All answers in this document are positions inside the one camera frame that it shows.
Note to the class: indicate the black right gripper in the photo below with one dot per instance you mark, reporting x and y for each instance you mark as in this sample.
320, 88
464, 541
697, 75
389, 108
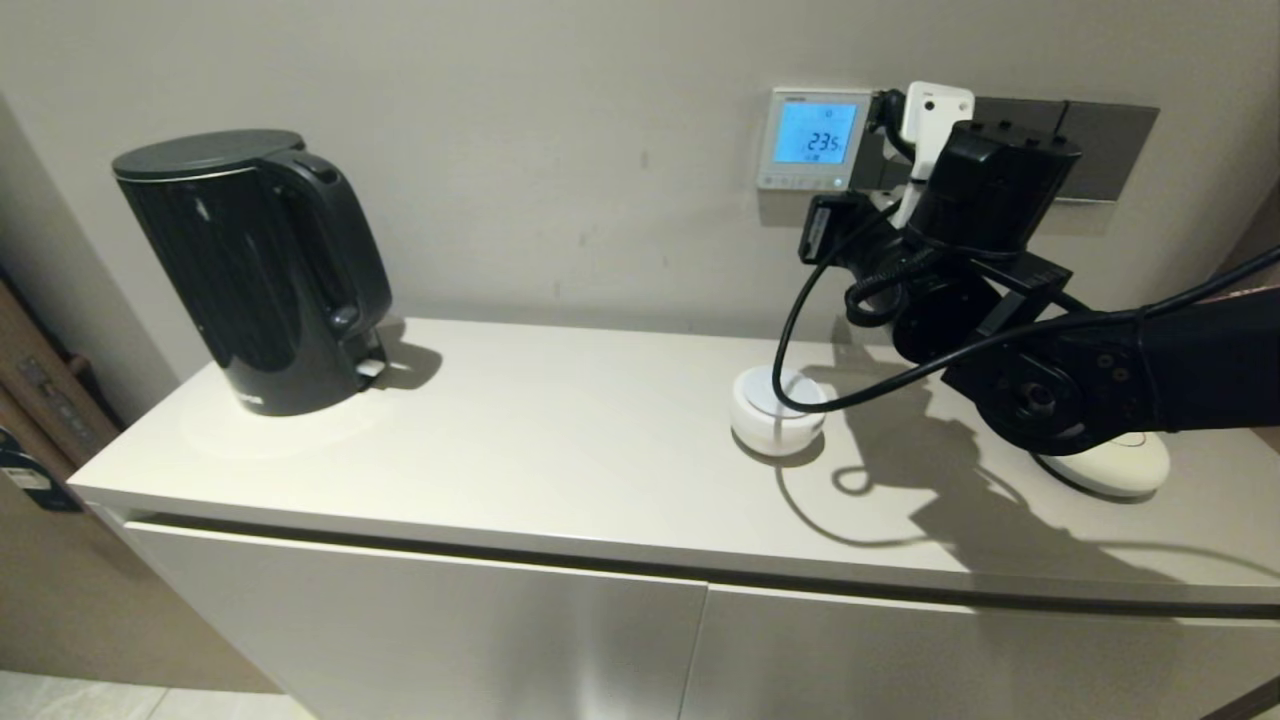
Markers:
1000, 190

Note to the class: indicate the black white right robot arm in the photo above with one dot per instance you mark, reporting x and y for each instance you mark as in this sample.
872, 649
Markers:
1200, 360

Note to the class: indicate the white wall thermostat panel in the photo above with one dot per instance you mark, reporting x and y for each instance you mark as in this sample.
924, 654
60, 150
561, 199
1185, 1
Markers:
815, 135

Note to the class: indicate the black wrist connector box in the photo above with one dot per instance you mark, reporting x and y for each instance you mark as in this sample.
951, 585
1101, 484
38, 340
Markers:
822, 228

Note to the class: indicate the small white round speaker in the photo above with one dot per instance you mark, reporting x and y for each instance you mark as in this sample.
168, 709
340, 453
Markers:
765, 432

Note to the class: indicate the cream flat round device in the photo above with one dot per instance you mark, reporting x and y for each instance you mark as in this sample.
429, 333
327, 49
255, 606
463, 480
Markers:
1120, 472

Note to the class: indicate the white sideboard cabinet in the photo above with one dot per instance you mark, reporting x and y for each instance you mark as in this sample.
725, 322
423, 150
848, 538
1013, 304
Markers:
400, 522

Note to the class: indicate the black electric kettle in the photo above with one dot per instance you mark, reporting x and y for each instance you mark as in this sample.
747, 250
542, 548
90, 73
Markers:
250, 280

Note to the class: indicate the metal door lock plate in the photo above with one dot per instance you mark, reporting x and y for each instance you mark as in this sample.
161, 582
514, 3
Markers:
60, 405

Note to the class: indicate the dark blue door tag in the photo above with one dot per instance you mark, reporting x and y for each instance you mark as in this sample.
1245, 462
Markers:
35, 480

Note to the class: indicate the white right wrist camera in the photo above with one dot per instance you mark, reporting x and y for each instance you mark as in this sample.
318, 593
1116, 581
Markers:
935, 110

